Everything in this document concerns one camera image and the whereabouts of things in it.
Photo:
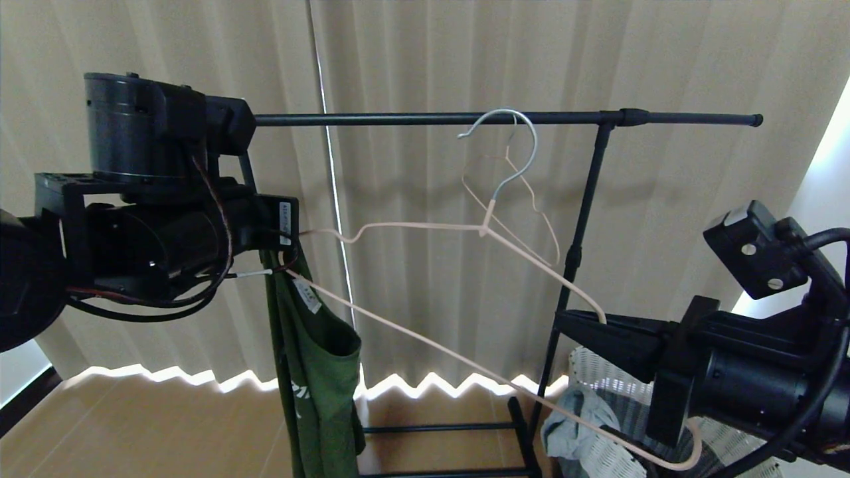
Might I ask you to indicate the green printed shirt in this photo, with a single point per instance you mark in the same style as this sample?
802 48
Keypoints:
312 372

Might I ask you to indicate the pink clothes hanger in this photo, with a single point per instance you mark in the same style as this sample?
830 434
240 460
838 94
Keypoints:
511 143
490 214

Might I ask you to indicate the black clothes rack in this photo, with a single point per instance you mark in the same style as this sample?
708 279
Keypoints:
425 119

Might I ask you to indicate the pale grey garment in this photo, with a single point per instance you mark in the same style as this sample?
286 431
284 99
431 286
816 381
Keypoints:
578 425

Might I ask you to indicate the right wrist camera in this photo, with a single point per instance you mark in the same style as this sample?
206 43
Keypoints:
757 252

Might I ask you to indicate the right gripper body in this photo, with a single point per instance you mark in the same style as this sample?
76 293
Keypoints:
744 378

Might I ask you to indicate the beige curtain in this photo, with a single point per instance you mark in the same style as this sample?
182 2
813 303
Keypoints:
425 53

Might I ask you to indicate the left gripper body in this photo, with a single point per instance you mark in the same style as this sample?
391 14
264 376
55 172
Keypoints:
153 239

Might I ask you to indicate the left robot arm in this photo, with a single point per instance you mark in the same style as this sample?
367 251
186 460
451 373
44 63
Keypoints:
139 126

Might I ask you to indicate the white laundry basket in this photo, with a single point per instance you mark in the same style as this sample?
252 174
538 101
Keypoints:
617 451

